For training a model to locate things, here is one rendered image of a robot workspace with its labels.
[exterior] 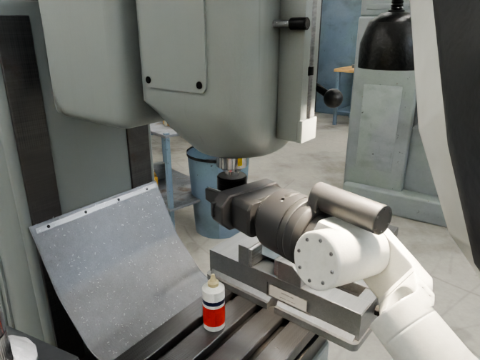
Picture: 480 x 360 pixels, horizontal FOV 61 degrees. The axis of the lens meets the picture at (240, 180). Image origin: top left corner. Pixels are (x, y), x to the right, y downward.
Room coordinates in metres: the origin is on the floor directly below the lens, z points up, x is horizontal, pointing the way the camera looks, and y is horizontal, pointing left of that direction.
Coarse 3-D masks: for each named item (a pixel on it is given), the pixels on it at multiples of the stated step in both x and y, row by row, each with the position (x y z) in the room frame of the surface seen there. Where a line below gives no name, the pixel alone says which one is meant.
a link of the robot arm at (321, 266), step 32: (320, 192) 0.46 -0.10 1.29; (288, 224) 0.45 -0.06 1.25; (320, 224) 0.43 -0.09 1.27; (352, 224) 0.44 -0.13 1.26; (384, 224) 0.41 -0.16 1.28; (288, 256) 0.45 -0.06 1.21; (320, 256) 0.38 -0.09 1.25; (352, 256) 0.38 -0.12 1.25; (384, 256) 0.41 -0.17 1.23; (320, 288) 0.37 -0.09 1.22
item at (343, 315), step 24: (240, 240) 0.82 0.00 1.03; (216, 264) 0.76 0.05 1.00; (240, 264) 0.72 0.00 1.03; (264, 264) 0.71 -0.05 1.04; (240, 288) 0.71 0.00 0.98; (264, 288) 0.68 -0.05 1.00; (288, 288) 0.65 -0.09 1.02; (336, 288) 0.65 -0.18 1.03; (360, 288) 0.64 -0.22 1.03; (288, 312) 0.63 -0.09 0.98; (312, 312) 0.62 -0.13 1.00; (336, 312) 0.59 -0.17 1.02; (360, 312) 0.56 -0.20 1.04; (336, 336) 0.57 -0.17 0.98; (360, 336) 0.56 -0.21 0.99
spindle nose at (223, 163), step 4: (216, 160) 0.60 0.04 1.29; (220, 160) 0.59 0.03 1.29; (224, 160) 0.58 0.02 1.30; (228, 160) 0.58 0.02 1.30; (232, 160) 0.58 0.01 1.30; (236, 160) 0.58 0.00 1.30; (244, 160) 0.59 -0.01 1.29; (216, 164) 0.60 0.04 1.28; (220, 164) 0.59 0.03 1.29; (224, 164) 0.58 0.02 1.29; (228, 164) 0.58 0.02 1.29; (232, 164) 0.58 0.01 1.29; (236, 164) 0.58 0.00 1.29; (244, 164) 0.59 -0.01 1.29; (220, 168) 0.59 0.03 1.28; (224, 168) 0.58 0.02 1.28; (228, 168) 0.58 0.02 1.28; (232, 168) 0.58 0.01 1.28; (236, 168) 0.58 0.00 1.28; (240, 168) 0.59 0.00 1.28
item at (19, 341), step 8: (8, 328) 0.39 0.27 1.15; (16, 336) 0.36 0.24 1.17; (24, 336) 0.37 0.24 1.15; (32, 336) 0.37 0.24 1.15; (16, 344) 0.35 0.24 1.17; (24, 344) 0.35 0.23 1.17; (32, 344) 0.35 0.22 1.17; (40, 344) 0.36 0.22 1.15; (48, 344) 0.36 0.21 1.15; (16, 352) 0.34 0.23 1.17; (24, 352) 0.34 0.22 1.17; (32, 352) 0.34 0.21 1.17; (40, 352) 0.35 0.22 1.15; (48, 352) 0.35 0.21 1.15; (56, 352) 0.35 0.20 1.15; (64, 352) 0.35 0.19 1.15
